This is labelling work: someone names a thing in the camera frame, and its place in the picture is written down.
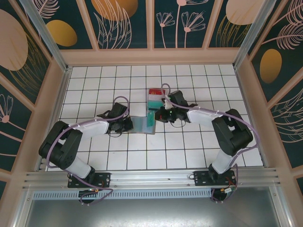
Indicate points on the white credit card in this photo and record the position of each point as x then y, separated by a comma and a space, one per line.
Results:
155, 97

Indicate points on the grey metal sheet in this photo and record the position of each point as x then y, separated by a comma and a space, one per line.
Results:
154, 212

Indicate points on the aluminium frame post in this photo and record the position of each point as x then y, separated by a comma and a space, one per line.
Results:
251, 35
47, 37

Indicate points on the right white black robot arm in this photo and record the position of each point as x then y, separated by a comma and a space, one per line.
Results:
203, 116

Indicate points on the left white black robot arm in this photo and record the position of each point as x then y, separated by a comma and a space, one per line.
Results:
94, 125

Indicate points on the red credit card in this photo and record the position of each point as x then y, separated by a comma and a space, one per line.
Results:
156, 91

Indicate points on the card holder with clear sleeves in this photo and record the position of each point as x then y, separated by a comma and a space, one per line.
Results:
139, 125

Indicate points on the teal credit card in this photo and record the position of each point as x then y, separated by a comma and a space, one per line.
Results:
155, 104
150, 120

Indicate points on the aluminium table edge rail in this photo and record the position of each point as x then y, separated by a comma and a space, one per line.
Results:
250, 113
57, 113

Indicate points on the long aluminium base rail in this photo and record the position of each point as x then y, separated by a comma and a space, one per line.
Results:
154, 178

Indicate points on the green circuit board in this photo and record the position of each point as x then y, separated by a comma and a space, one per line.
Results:
229, 189

